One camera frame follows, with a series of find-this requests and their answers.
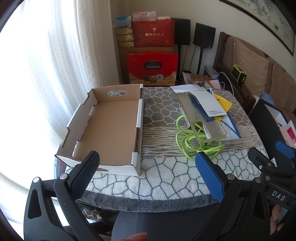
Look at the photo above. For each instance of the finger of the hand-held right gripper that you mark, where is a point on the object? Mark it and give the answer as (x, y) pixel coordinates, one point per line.
(256, 157)
(285, 148)

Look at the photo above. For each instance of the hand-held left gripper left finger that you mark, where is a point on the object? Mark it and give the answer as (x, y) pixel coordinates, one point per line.
(86, 171)

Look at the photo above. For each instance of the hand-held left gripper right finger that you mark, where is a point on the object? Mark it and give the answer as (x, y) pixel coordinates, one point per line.
(209, 176)

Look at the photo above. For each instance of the clear blue-striped zip bag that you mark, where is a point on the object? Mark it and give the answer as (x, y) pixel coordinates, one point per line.
(231, 129)

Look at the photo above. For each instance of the yellow packet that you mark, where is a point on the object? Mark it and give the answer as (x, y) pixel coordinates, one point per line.
(223, 102)

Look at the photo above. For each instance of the white envelope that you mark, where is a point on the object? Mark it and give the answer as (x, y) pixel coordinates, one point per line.
(208, 102)

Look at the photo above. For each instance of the clear phone case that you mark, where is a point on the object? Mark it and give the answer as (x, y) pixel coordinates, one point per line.
(185, 102)

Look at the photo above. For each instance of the person's right hand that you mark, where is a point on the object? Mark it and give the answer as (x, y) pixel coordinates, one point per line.
(276, 220)

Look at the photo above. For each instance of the black flat panel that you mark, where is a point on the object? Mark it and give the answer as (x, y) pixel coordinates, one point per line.
(266, 125)

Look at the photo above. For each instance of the grey white patterned blanket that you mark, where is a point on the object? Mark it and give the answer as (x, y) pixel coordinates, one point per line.
(161, 176)

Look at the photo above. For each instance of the green yellow radio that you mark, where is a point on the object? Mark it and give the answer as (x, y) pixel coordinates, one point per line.
(238, 73)

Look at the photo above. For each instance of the brown cushioned sofa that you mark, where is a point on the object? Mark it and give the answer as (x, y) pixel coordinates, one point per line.
(252, 62)

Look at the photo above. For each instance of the light blue box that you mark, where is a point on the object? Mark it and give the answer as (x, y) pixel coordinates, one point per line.
(211, 71)

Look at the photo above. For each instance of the black speaker stand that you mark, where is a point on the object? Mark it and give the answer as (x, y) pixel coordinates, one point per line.
(200, 60)
(179, 62)

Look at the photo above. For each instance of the red chocolate gift bag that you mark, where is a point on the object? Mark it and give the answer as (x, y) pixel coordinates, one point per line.
(138, 64)

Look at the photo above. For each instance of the white curtain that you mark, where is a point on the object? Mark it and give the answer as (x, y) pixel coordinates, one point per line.
(57, 46)

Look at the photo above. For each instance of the gold box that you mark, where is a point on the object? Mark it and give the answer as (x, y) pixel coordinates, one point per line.
(123, 31)
(124, 38)
(126, 44)

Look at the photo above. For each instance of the blue tissue box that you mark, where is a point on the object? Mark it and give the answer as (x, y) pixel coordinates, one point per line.
(122, 22)

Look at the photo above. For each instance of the red floral gift box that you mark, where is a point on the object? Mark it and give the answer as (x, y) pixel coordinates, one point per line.
(150, 27)

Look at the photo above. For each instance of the pink box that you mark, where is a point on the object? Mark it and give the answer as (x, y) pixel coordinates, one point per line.
(143, 15)

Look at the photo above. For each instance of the framed wall painting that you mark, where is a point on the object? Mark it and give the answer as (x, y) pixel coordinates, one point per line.
(266, 16)

